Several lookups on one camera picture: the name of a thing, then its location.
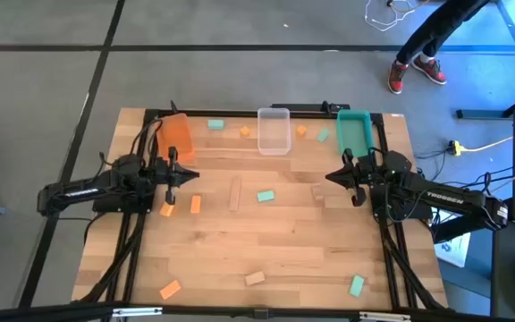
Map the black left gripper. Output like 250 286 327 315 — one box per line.
152 146 200 206

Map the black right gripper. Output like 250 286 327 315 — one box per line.
325 148 375 208

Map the long wooden block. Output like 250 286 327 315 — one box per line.
228 176 242 212

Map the rectangular wooden block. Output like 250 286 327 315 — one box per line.
244 271 266 287

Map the orange plastic bin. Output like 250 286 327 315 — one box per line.
156 112 196 165

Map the teal plastic bin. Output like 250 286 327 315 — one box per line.
336 109 375 158

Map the clear plastic bin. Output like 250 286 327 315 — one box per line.
257 107 292 157

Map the person's red shoe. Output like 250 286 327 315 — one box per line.
386 59 409 95
411 54 448 86

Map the white printed paper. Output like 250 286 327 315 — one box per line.
434 209 472 268

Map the dark metal desk leg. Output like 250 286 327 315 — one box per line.
456 84 515 120

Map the person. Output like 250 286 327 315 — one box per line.
386 0 494 95

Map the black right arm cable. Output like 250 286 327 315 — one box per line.
376 178 419 225

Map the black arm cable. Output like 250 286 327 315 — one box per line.
130 118 165 157
376 178 419 225

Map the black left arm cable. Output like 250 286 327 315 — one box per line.
130 118 165 157

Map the black aluminium frame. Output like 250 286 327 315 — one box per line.
72 106 449 322

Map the yellow extension cord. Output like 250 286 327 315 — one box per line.
447 136 514 157

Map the silver bracket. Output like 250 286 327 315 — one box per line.
112 306 164 318
359 311 412 322

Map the white floor cable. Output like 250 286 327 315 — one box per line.
364 0 419 32

